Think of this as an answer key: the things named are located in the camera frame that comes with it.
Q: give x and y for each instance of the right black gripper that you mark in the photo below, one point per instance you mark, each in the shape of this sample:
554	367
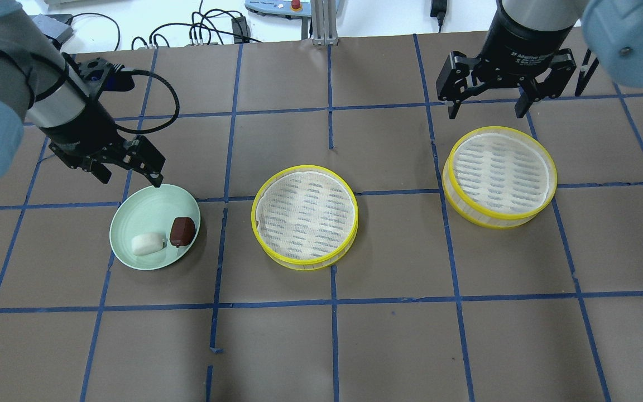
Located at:
522	42

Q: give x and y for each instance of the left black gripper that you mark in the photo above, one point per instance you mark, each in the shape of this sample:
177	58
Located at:
80	127

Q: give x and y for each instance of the white steamed bun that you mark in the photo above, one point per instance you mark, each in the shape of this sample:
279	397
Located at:
147	243

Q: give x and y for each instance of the brown steamed bun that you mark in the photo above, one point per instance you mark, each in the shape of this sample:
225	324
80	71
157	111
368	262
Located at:
182	232

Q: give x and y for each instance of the yellow bamboo steamer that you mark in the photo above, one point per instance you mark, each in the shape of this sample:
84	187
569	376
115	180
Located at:
498	177
305	218

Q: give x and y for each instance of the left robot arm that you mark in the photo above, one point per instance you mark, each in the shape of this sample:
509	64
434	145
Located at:
60	96

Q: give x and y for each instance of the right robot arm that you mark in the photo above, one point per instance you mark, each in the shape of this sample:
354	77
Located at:
604	33

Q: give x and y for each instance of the light green plate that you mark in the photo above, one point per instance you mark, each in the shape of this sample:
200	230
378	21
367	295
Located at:
152	210

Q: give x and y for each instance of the black power adapter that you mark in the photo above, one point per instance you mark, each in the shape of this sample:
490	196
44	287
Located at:
438	10

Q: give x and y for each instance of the teach pendant with red button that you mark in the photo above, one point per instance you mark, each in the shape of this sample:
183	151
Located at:
291	10

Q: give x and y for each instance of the aluminium frame post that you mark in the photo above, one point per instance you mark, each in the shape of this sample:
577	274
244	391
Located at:
324	22

